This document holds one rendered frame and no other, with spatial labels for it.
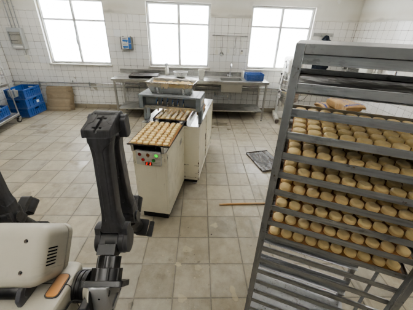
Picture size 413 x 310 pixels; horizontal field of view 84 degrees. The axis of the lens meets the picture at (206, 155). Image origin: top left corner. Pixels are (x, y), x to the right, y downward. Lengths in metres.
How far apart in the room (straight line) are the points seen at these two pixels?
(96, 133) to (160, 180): 1.72
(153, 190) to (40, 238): 1.80
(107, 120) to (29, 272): 0.42
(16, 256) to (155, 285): 1.56
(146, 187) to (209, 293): 1.12
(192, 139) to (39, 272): 2.30
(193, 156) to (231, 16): 3.78
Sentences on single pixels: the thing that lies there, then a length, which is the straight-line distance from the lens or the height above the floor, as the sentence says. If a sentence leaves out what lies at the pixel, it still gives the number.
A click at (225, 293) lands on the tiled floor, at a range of 2.16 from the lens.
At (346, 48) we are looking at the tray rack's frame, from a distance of 0.85.
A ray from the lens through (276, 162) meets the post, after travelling 0.96.
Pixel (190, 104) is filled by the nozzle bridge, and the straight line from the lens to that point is 2.75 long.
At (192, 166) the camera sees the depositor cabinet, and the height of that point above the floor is 0.29.
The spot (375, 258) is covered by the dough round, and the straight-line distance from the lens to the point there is 1.36.
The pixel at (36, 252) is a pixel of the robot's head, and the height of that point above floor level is 1.35.
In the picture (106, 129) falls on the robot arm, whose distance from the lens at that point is 0.66.
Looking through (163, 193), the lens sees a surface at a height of 0.36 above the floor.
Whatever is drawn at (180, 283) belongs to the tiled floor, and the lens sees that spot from 2.19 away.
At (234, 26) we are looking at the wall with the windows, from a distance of 5.91.
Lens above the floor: 1.84
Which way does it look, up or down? 28 degrees down
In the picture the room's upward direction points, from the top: 2 degrees clockwise
